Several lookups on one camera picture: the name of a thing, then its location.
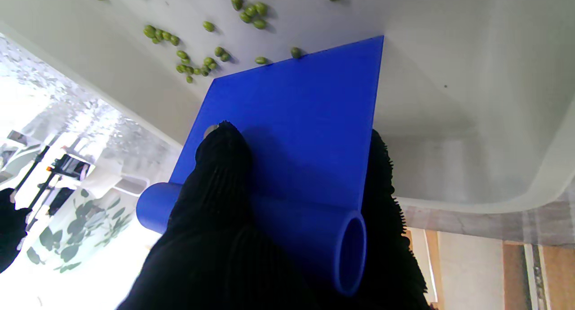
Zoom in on scattered green beans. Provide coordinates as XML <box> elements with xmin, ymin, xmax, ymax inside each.
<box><xmin>84</xmin><ymin>0</ymin><xmax>342</xmax><ymax>84</ymax></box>

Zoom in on blue plastic scraper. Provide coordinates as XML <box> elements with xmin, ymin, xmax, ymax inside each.
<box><xmin>136</xmin><ymin>35</ymin><xmax>385</xmax><ymax>297</ymax></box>

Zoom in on black tripod stand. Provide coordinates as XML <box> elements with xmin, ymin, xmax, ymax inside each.
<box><xmin>11</xmin><ymin>130</ymin><xmax>93</xmax><ymax>216</ymax></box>

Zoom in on leaf print white backdrop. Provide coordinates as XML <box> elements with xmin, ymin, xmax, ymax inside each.
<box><xmin>18</xmin><ymin>175</ymin><xmax>151</xmax><ymax>275</ymax></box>

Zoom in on printed room backdrop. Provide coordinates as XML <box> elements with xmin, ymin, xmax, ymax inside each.
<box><xmin>404</xmin><ymin>227</ymin><xmax>575</xmax><ymax>310</ymax></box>

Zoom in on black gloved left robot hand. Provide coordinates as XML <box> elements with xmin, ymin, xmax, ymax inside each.
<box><xmin>117</xmin><ymin>120</ymin><xmax>429</xmax><ymax>310</ymax></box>

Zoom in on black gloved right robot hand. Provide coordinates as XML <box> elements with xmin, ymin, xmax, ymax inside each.
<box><xmin>0</xmin><ymin>188</ymin><xmax>33</xmax><ymax>275</ymax></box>

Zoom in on cream baking tray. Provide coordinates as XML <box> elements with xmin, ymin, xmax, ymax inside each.
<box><xmin>0</xmin><ymin>0</ymin><xmax>575</xmax><ymax>214</ymax></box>

